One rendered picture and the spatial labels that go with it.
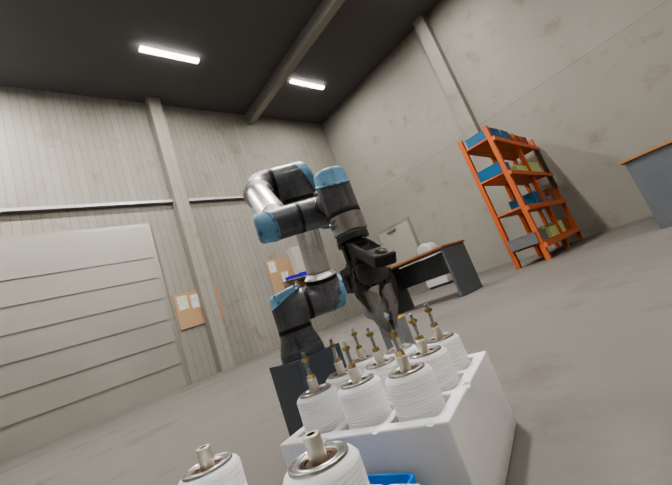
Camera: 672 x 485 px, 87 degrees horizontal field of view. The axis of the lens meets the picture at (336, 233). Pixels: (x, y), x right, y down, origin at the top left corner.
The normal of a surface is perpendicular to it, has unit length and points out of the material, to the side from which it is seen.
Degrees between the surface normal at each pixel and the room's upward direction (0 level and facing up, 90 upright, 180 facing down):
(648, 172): 90
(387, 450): 90
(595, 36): 90
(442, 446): 90
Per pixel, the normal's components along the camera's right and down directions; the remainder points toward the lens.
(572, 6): -0.72, 0.12
